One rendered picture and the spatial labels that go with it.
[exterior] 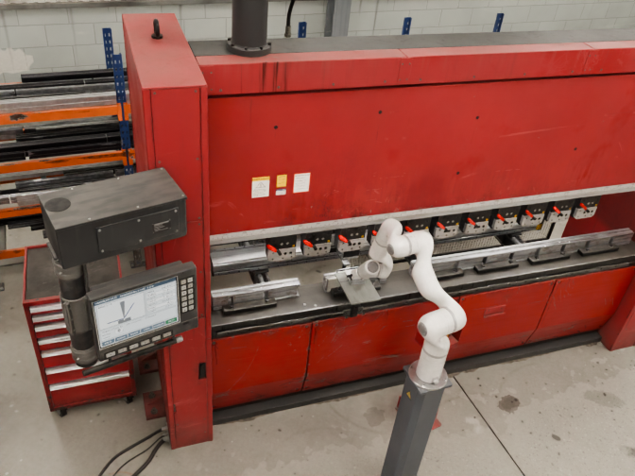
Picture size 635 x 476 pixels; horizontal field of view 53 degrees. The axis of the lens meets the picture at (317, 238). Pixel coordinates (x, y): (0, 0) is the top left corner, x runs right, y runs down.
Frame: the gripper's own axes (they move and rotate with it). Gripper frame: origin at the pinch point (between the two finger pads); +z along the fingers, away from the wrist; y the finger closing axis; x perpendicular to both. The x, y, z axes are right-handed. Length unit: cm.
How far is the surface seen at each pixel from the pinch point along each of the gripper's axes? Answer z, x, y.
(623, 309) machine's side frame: 59, 30, -214
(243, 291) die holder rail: 5, 2, 64
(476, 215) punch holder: -12, -29, -73
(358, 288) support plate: -2.2, 7.0, 0.4
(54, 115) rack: 63, -129, 170
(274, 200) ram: -41, -35, 50
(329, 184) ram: -44, -42, 21
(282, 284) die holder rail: 7.4, 0.2, 41.9
